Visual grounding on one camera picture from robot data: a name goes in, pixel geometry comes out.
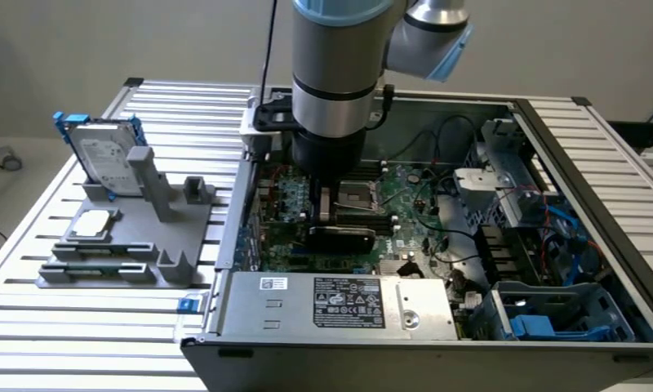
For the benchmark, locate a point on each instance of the black and white frame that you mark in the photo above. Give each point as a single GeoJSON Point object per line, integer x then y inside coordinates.
{"type": "Point", "coordinates": [646, 130]}

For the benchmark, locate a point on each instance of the blue disk carrier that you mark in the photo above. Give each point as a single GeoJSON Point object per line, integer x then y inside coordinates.
{"type": "Point", "coordinates": [534, 326]}

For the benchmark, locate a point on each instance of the silver power supply unit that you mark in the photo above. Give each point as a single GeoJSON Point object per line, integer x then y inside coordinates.
{"type": "Point", "coordinates": [332, 304]}

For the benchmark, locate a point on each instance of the grey parts rack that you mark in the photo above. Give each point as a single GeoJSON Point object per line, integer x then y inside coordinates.
{"type": "Point", "coordinates": [142, 261]}

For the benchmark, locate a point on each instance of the black fan shroud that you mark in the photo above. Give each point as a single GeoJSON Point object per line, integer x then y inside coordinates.
{"type": "Point", "coordinates": [500, 253]}

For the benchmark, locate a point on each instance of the black graphics card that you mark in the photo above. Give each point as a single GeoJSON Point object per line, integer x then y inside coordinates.
{"type": "Point", "coordinates": [342, 241]}

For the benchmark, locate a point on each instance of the silver CPU chip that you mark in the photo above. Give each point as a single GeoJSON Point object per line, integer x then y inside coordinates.
{"type": "Point", "coordinates": [91, 225]}

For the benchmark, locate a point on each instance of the open grey PC case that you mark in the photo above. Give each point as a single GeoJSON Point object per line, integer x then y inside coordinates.
{"type": "Point", "coordinates": [550, 204]}

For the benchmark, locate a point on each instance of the grey disk bay cage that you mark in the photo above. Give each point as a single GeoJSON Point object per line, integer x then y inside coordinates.
{"type": "Point", "coordinates": [555, 310]}

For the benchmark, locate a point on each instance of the silver drive cage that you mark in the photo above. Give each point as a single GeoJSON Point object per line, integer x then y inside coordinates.
{"type": "Point", "coordinates": [508, 175]}

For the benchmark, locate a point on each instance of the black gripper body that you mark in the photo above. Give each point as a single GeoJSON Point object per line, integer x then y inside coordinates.
{"type": "Point", "coordinates": [327, 157]}

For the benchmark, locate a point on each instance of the grey caster wheel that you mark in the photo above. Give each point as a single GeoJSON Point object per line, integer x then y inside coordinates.
{"type": "Point", "coordinates": [8, 160]}

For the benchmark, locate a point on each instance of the hard disk in blue carrier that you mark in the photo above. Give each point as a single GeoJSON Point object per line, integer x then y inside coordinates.
{"type": "Point", "coordinates": [104, 161]}

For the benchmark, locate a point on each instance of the blue case latch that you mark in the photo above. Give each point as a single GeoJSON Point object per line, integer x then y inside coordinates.
{"type": "Point", "coordinates": [187, 305]}

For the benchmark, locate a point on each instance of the green motherboard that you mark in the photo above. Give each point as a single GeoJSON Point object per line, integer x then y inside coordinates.
{"type": "Point", "coordinates": [403, 212]}

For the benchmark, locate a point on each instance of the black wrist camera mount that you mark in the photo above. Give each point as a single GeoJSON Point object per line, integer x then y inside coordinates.
{"type": "Point", "coordinates": [272, 116]}

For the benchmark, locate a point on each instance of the CPU socket with lever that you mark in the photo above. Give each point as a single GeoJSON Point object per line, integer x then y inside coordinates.
{"type": "Point", "coordinates": [362, 196]}

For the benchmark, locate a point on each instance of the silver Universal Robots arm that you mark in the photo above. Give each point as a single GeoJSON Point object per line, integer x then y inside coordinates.
{"type": "Point", "coordinates": [332, 61]}

